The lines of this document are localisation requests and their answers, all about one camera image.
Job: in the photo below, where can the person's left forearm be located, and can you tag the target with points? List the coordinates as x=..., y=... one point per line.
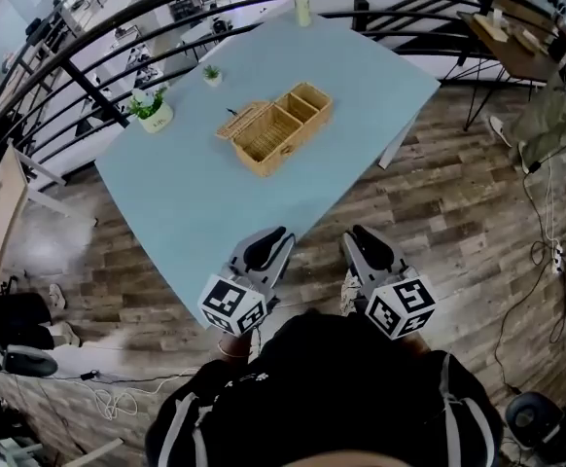
x=234, y=343

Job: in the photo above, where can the person's right forearm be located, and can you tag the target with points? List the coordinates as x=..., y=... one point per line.
x=416, y=344

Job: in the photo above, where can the small potted plant white pot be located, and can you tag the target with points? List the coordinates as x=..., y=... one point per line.
x=212, y=80

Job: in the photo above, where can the pale green drink bottle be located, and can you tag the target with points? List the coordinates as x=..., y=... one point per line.
x=302, y=10

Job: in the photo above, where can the light blue table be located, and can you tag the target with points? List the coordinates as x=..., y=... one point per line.
x=93, y=90

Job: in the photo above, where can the dark wooden desk black legs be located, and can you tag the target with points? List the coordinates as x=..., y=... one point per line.
x=521, y=56

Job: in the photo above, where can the long light wooden desk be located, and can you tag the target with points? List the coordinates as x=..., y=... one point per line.
x=6, y=202

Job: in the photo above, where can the black round device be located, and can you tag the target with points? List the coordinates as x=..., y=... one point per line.
x=531, y=416

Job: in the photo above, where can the white power strip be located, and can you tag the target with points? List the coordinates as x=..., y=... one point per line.
x=558, y=258

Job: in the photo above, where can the woven wicker basket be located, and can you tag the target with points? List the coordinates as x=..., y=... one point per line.
x=268, y=136

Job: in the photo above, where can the light wooden board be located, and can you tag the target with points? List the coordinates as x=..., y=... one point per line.
x=489, y=27

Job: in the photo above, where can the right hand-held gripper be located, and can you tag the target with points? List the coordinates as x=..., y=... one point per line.
x=399, y=304

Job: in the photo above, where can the large potted plant white pot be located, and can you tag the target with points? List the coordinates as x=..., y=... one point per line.
x=156, y=120

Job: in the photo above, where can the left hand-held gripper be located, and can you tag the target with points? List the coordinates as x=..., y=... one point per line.
x=234, y=304

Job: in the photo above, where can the white plank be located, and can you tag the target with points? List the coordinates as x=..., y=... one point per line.
x=100, y=450

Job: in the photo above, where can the person's black shirt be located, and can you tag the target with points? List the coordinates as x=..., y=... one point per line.
x=336, y=382

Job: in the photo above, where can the white table leg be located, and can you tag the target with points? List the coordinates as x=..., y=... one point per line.
x=392, y=151

